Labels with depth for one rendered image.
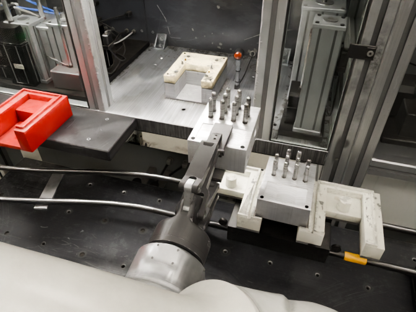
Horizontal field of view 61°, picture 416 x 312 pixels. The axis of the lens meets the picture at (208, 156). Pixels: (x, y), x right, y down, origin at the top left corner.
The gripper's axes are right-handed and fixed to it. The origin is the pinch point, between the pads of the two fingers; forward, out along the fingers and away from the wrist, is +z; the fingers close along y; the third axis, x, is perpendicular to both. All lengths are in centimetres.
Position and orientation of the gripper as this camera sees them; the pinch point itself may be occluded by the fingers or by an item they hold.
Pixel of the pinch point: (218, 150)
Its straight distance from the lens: 57.6
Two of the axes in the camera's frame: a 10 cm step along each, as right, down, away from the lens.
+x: -9.6, -1.9, 2.2
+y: -0.2, -7.2, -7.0
